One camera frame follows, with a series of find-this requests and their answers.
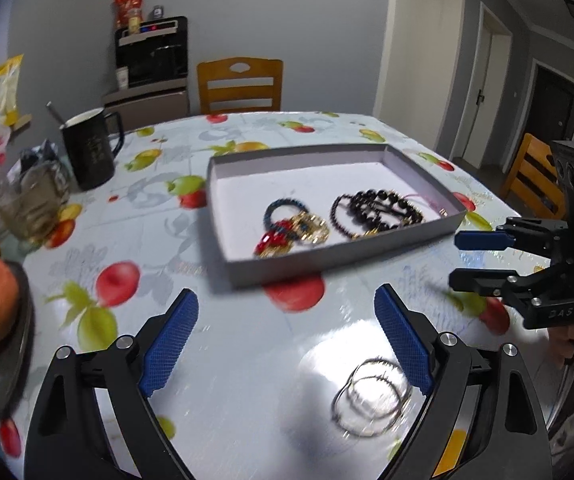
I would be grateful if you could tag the red snack bag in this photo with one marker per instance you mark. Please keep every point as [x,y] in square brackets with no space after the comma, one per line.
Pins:
[126,2]

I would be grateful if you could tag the white paper cup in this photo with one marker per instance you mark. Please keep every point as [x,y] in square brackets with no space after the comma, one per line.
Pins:
[122,78]

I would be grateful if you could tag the glass jar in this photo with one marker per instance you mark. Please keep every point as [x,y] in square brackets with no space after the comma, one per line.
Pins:
[27,205]

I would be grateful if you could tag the black plate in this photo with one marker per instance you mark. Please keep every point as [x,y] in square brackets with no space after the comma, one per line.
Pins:
[14,365]

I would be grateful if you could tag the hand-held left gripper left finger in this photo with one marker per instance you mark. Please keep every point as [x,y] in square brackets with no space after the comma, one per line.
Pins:
[169,345]

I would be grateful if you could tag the grey cardboard tray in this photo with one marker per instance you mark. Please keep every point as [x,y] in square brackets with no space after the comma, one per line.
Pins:
[287,270]

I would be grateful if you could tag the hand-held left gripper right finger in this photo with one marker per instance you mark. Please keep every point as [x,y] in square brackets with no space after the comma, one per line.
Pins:
[407,345]

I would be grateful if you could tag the black water dispenser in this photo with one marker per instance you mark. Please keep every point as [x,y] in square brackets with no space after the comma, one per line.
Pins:
[152,60]

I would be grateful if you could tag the metal spoon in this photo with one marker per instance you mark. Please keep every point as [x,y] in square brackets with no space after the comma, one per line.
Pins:
[54,112]

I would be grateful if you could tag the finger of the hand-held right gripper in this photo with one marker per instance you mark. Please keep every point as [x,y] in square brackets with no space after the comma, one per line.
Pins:
[477,279]
[477,240]

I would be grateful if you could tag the fruit print tablecloth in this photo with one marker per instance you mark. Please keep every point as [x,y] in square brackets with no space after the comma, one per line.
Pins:
[247,360]

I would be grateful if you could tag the dark door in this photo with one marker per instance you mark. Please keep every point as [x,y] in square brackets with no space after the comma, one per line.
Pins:
[554,110]

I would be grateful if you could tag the black mug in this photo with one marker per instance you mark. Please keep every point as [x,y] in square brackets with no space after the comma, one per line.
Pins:
[89,155]

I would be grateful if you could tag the dark foil bag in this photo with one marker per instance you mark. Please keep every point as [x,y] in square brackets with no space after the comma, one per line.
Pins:
[39,154]

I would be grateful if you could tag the silver bangle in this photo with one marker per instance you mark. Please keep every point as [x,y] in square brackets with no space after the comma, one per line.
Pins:
[362,433]
[367,360]

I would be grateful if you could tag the wooden chair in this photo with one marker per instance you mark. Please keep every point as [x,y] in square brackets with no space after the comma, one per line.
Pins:
[527,155]
[262,72]

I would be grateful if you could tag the yellow jar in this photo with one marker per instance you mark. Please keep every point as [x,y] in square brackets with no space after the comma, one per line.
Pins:
[134,24]

